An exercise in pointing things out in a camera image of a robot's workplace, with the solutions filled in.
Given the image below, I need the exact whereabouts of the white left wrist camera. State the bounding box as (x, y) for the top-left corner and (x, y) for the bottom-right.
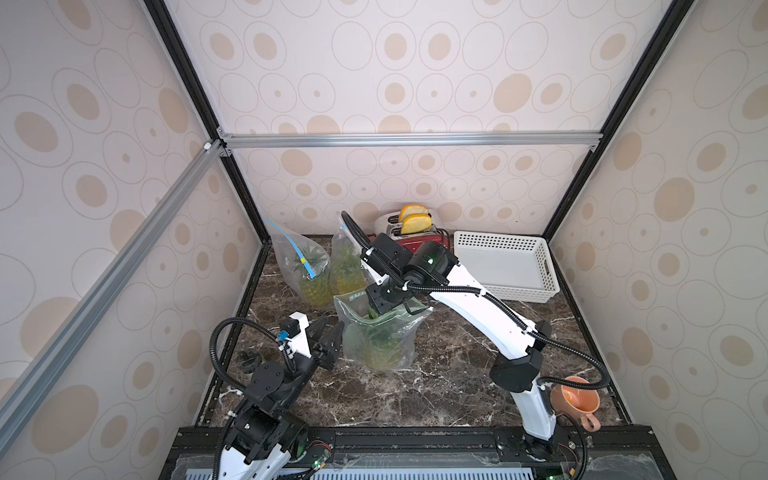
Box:
(276, 312), (312, 358)

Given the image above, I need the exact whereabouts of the yellow toast slice rear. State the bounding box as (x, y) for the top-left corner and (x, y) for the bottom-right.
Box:
(398, 204), (429, 223)

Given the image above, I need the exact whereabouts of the yellow toast slice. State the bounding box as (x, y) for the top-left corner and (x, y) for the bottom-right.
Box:
(398, 204), (429, 223)
(400, 213), (433, 236)

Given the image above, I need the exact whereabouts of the yellow toast slice front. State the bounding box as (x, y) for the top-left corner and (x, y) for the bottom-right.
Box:
(400, 213), (433, 236)

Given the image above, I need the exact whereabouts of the pineapple from green bag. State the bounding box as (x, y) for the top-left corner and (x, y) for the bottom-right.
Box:
(344, 307), (413, 371)

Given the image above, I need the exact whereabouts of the small glass seasoning jar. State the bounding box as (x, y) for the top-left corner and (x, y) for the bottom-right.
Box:
(237, 350), (262, 375)

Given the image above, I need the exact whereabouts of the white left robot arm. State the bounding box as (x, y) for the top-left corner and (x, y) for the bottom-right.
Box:
(209, 312), (344, 479)

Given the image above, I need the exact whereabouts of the clear bag blue zipper left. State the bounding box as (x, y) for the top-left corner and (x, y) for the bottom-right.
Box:
(266, 220), (330, 303)

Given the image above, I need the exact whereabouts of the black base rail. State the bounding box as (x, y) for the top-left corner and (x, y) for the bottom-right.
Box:
(158, 424), (676, 480)

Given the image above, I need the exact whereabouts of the orange plastic cup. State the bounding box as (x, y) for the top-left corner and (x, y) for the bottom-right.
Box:
(550, 385), (601, 432)

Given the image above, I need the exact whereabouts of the white perforated plastic basket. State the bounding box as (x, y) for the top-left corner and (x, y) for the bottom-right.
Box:
(453, 231), (560, 304)

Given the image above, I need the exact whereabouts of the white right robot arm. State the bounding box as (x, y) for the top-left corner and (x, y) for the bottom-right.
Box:
(340, 211), (610, 462)

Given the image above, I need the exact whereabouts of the green printed zip-top bag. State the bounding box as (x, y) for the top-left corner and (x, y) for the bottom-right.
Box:
(334, 289), (434, 372)

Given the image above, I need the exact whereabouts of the red polka-dot toaster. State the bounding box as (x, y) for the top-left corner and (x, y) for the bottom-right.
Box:
(370, 212), (451, 253)

